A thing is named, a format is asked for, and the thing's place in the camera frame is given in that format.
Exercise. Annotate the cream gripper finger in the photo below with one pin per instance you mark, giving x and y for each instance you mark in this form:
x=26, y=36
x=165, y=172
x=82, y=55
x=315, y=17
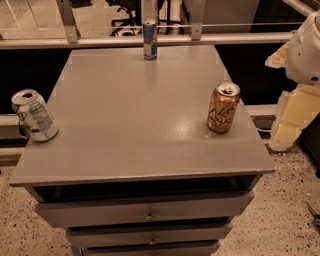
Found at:
x=295, y=111
x=278, y=58

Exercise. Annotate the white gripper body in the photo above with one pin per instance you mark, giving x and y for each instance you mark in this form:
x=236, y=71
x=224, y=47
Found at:
x=305, y=55

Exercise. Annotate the orange soda can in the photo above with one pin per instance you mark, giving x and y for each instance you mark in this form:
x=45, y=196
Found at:
x=223, y=104

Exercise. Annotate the blue silver energy drink can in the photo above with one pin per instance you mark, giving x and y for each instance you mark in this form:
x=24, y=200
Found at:
x=150, y=39

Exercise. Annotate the green white 7up can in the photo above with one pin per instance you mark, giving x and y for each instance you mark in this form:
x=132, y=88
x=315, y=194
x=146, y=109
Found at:
x=31, y=109

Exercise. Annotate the dark object on floor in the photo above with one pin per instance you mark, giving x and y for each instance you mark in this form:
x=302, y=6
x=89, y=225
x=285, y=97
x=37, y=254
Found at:
x=316, y=216

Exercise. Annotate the top grey drawer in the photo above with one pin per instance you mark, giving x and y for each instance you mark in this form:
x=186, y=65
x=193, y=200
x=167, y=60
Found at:
x=142, y=210

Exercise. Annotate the grey drawer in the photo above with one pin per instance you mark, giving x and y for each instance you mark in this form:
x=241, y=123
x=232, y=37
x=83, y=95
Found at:
x=203, y=248
x=142, y=210
x=149, y=235

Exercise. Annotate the black office chair base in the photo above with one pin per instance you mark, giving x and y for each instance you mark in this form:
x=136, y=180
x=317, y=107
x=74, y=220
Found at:
x=133, y=10

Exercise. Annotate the middle grey drawer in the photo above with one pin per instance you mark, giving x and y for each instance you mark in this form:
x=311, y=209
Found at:
x=149, y=235

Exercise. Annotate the grey drawer cabinet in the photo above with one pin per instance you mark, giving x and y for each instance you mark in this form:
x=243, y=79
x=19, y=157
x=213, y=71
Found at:
x=132, y=128

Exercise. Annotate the bottom grey drawer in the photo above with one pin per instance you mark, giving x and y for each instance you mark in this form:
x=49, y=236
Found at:
x=203, y=248

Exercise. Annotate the metal window railing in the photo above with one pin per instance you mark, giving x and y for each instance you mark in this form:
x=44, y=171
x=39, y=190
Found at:
x=45, y=24

